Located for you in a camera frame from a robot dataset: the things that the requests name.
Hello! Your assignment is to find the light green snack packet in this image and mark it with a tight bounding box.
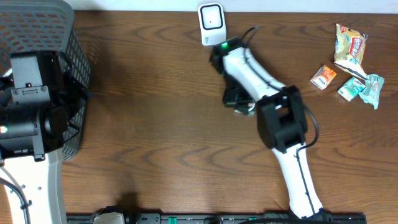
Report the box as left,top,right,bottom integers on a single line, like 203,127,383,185
359,74,384,110

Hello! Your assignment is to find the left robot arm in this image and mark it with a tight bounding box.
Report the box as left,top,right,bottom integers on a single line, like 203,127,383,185
1,50,91,223

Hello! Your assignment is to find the dark grey plastic basket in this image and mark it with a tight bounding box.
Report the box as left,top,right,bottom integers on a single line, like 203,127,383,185
0,0,93,161

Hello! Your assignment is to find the large yellow snack bag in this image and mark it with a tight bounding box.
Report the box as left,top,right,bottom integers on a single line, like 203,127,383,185
334,24,368,80

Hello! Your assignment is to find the black round-logo snack packet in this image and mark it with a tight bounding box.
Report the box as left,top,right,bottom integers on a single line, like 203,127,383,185
234,102,256,116

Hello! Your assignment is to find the white barcode scanner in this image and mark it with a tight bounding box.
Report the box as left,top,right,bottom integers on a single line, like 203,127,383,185
198,2,227,46

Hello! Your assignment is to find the orange candy packet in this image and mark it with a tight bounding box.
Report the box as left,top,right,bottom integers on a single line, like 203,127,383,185
310,65,336,90

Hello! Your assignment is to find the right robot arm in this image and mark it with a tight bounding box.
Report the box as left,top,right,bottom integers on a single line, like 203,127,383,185
210,37,323,219

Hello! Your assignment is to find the teal candy packet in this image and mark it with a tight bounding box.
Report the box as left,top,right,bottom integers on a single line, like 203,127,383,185
338,77,365,101

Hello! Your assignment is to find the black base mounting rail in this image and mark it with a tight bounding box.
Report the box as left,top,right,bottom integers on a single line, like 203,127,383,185
66,212,368,224

